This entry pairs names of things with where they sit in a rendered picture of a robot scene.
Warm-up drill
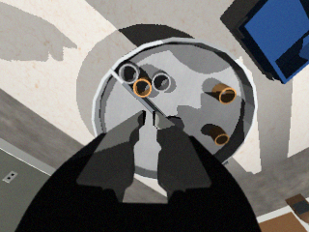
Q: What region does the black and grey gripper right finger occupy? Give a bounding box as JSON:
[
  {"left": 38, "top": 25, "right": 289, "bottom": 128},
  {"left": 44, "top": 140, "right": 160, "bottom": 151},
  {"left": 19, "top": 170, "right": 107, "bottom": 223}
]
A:
[{"left": 153, "top": 111, "right": 262, "bottom": 232}]

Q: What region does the grey round turntable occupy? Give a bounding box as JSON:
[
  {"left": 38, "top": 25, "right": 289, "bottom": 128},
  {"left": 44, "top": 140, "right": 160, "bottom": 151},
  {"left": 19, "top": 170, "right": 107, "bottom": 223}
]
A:
[{"left": 92, "top": 37, "right": 258, "bottom": 181}]

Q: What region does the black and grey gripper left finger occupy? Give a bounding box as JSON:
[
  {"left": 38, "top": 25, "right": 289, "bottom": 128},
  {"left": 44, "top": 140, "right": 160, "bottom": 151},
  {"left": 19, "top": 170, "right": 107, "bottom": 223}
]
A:
[{"left": 15, "top": 110, "right": 146, "bottom": 232}]

